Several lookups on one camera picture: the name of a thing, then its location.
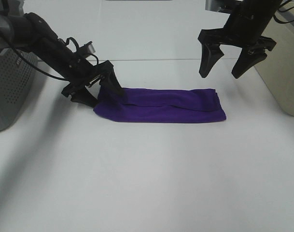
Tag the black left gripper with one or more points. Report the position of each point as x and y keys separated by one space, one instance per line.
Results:
x=81 y=74

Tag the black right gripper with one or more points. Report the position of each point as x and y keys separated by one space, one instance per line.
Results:
x=242 y=32

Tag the purple microfiber towel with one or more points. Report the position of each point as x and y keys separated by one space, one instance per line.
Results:
x=160 y=106

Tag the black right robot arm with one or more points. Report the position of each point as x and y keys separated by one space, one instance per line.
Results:
x=260 y=8

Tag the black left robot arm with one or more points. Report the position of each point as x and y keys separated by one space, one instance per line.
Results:
x=31 y=34

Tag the beige plastic bin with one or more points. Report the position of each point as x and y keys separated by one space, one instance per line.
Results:
x=277 y=70

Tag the grey perforated plastic basket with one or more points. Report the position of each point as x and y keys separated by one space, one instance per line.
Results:
x=16 y=78

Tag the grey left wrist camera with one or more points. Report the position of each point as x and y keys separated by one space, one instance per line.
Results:
x=86 y=50

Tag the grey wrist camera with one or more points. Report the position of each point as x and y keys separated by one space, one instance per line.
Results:
x=220 y=6
x=86 y=50

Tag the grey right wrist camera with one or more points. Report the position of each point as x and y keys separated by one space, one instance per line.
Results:
x=220 y=6

